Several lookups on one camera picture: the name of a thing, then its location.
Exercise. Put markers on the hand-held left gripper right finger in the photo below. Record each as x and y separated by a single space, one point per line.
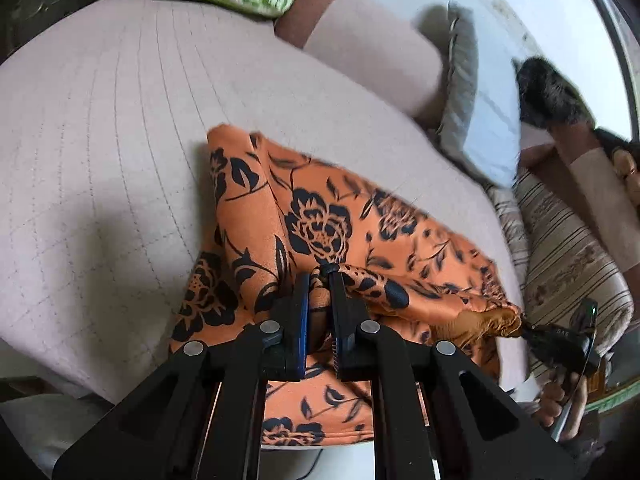
339 355

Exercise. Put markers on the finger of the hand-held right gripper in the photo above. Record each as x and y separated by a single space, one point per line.
527 332

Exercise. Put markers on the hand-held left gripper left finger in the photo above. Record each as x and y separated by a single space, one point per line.
300 335

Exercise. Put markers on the orange floral garment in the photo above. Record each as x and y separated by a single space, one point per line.
320 220

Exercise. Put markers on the person's right hand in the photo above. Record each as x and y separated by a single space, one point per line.
555 405

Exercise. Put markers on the large striped floral cushion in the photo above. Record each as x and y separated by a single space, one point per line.
560 250

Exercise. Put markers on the small striped floral cushion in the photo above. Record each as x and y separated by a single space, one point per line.
510 230

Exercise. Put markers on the grey pillow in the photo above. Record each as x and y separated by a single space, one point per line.
480 130

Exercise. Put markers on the black fur collar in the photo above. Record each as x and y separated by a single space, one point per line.
550 95

